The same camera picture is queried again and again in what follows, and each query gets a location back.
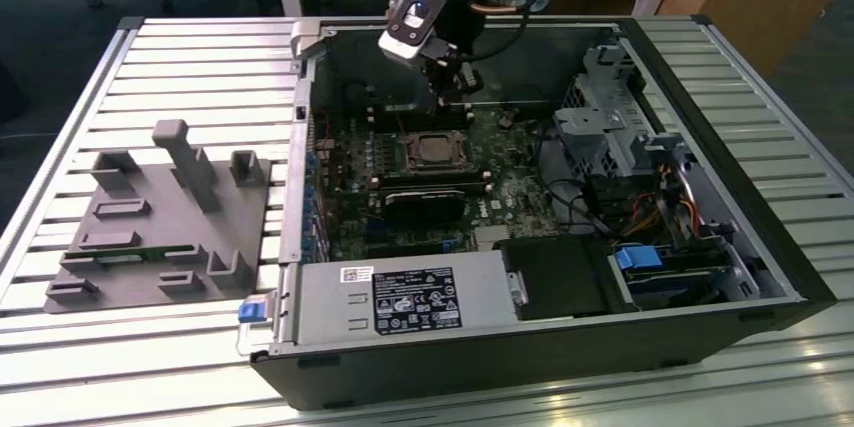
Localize black graphics card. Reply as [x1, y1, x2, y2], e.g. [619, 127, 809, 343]
[381, 188, 470, 223]

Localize green RAM stick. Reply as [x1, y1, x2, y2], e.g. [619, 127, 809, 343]
[64, 244, 200, 264]

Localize silver CPU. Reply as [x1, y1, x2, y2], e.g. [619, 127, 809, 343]
[417, 136, 462, 161]

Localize yellow power wire bundle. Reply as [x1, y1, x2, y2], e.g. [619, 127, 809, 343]
[623, 161, 709, 241]

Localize black PC case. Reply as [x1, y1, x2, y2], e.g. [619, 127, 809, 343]
[237, 14, 841, 412]

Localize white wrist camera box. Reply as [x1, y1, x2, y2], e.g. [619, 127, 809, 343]
[378, 0, 446, 66]

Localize grey parts rack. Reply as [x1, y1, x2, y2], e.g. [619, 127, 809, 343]
[40, 118, 277, 316]

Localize blue plastic latch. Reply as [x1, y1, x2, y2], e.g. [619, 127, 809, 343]
[237, 296, 270, 324]

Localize silver power supply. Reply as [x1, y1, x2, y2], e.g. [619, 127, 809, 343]
[283, 259, 530, 351]

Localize blue disk carrier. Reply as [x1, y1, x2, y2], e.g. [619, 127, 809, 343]
[614, 244, 729, 309]

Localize green motherboard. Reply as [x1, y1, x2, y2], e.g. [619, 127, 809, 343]
[303, 99, 557, 264]

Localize metal disk bay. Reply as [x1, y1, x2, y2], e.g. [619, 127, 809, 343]
[551, 44, 686, 179]

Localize silver chipset heat sink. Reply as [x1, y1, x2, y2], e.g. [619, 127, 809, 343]
[473, 225, 507, 252]

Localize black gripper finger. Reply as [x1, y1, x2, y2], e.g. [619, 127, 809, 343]
[461, 66, 486, 98]
[430, 64, 466, 109]

